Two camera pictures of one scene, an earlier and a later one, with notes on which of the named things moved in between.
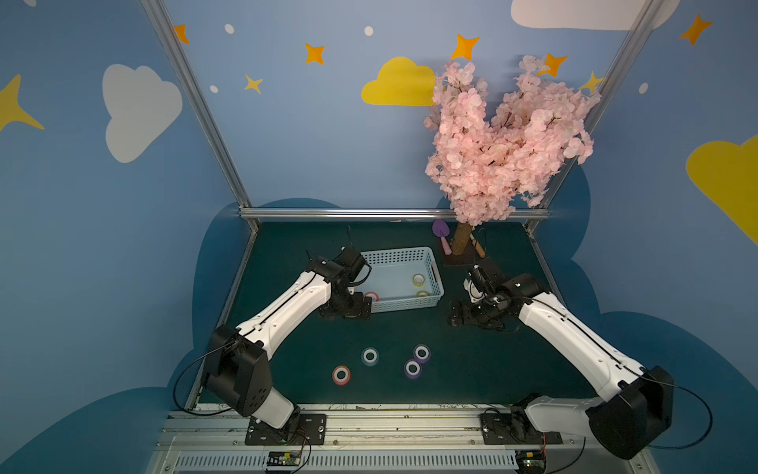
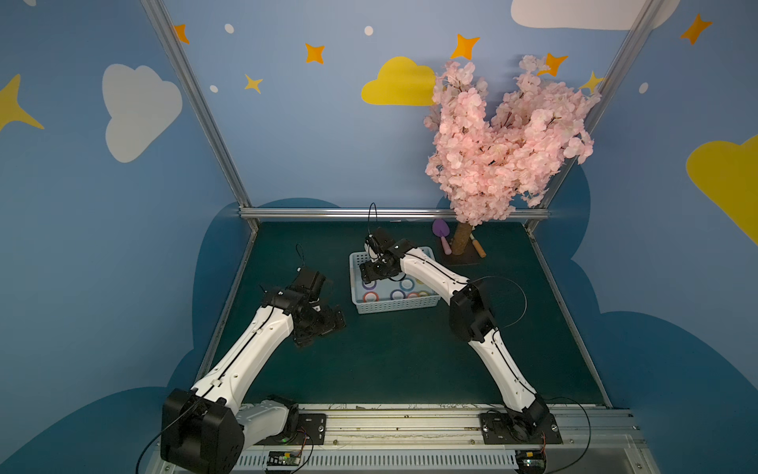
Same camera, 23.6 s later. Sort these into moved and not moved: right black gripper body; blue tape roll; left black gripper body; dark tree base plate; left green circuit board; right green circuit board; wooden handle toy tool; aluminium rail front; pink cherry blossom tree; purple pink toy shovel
Moved: right black gripper body; blue tape roll; left black gripper body
Not moved: wooden handle toy tool; purple pink toy shovel; dark tree base plate; right green circuit board; aluminium rail front; left green circuit board; pink cherry blossom tree
